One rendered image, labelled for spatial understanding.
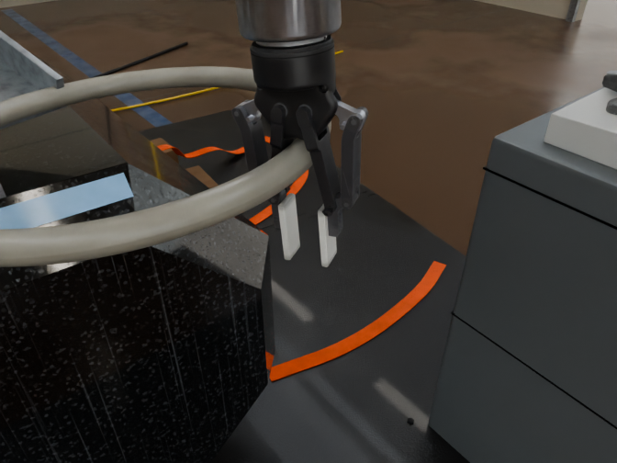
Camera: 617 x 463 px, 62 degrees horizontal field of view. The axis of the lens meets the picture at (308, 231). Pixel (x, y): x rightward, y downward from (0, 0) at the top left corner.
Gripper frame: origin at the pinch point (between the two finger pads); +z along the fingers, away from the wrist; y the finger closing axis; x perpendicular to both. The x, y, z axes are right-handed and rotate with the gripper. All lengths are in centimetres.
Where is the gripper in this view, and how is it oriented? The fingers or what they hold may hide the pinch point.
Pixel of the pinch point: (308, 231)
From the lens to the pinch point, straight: 56.4
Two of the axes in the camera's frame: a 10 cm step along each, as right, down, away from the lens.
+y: -9.2, -1.5, 3.6
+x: -3.8, 5.2, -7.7
